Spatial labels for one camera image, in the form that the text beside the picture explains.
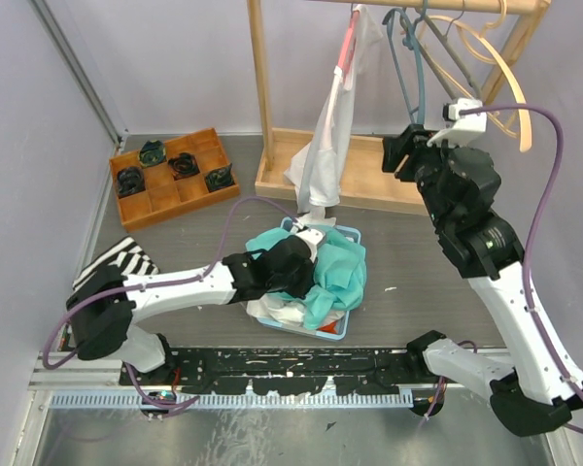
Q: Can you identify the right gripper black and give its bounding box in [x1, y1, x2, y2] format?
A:
[381, 122, 466, 228]

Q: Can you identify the beige wooden hanger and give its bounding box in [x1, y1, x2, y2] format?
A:
[429, 0, 532, 153]

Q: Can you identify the grey metal hanger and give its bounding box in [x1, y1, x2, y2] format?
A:
[419, 0, 482, 100]

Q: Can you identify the teal t shirt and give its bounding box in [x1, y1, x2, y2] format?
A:
[245, 224, 367, 330]

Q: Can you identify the pink hanger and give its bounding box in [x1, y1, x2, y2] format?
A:
[336, 4, 360, 78]

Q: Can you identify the grey blue hanger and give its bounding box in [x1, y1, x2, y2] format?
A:
[382, 7, 427, 125]

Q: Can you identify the orange t shirt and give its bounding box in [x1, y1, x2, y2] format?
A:
[318, 320, 339, 334]

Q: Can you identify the white t shirt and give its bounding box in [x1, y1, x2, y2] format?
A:
[244, 208, 366, 340]

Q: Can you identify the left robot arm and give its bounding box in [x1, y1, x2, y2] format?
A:
[67, 229, 325, 384]

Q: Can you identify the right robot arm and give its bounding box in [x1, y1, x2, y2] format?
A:
[382, 124, 583, 437]

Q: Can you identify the wooden clothes rack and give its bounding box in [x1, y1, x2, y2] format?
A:
[247, 0, 551, 215]

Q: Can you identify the light blue plastic basket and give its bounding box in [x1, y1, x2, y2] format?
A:
[255, 225, 361, 341]

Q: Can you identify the dark rolled sock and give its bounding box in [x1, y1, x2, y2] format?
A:
[167, 152, 200, 180]
[205, 164, 235, 192]
[116, 166, 145, 199]
[138, 140, 166, 169]

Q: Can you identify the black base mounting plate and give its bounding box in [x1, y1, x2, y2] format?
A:
[136, 348, 438, 396]

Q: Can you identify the wooden compartment tray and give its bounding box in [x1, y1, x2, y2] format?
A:
[110, 127, 240, 232]

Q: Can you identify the black white striped cloth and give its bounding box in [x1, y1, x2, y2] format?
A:
[72, 236, 159, 291]

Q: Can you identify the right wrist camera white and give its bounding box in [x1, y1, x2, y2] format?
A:
[426, 98, 487, 149]

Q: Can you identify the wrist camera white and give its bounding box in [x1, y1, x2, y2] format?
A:
[290, 219, 326, 262]
[426, 98, 487, 149]

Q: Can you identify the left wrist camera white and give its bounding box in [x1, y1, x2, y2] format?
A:
[290, 219, 326, 262]

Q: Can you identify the aluminium frame rail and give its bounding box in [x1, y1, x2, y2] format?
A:
[29, 348, 438, 410]

